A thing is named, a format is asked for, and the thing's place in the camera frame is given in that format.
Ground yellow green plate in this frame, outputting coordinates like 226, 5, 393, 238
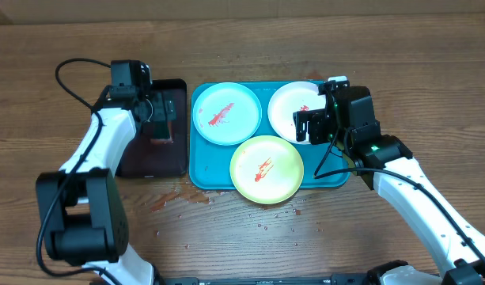
229, 135, 305, 204

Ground teal serving tray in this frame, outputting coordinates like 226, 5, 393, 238
189, 81, 350, 190

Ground green and orange sponge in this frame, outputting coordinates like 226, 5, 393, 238
150, 120, 173, 145

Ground light blue plate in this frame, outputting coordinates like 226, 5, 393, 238
191, 82, 263, 146

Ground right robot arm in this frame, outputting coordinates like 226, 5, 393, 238
293, 77, 485, 285

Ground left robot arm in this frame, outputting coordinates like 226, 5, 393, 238
36, 60, 176, 284

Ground white plate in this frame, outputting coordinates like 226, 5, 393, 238
267, 82, 326, 145

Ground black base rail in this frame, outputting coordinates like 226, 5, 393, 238
153, 273, 373, 285

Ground black rectangular tray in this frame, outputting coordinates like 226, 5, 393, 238
116, 78, 188, 178

